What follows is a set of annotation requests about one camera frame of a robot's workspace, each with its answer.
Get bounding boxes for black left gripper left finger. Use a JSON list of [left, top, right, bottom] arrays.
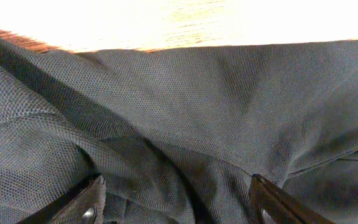
[[19, 175, 106, 224]]

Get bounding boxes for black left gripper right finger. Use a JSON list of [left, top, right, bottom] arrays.
[[249, 174, 334, 224]]

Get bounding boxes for black t-shirt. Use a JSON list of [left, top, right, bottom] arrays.
[[0, 39, 358, 223]]

